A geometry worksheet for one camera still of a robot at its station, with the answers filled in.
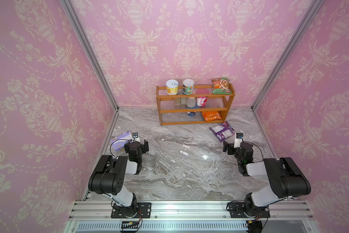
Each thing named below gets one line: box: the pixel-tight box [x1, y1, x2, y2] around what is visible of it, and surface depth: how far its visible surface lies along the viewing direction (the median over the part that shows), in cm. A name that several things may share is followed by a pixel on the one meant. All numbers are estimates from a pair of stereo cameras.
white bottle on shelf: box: [186, 97, 196, 108], surface depth 102 cm
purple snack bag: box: [209, 120, 237, 143], surface depth 105 cm
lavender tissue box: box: [110, 131, 133, 153], surface depth 94 cm
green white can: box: [182, 78, 195, 95], surface depth 88 cm
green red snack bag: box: [211, 77, 233, 95], surface depth 90 cm
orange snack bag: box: [201, 111, 223, 122], surface depth 112 cm
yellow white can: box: [165, 79, 179, 96], surface depth 88 cm
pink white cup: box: [196, 96, 208, 107], surface depth 99 cm
